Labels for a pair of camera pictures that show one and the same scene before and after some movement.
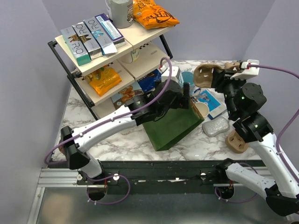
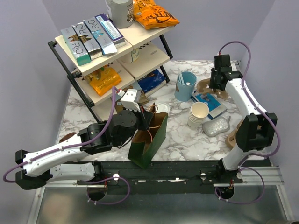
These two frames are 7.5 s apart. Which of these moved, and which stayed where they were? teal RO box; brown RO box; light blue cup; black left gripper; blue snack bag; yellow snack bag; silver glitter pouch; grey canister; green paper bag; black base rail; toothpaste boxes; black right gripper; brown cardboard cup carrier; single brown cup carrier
Moved: single brown cup carrier; black right gripper; brown cardboard cup carrier; black left gripper; green paper bag
Stayed: black base rail; yellow snack bag; brown RO box; light blue cup; blue snack bag; toothpaste boxes; silver glitter pouch; grey canister; teal RO box
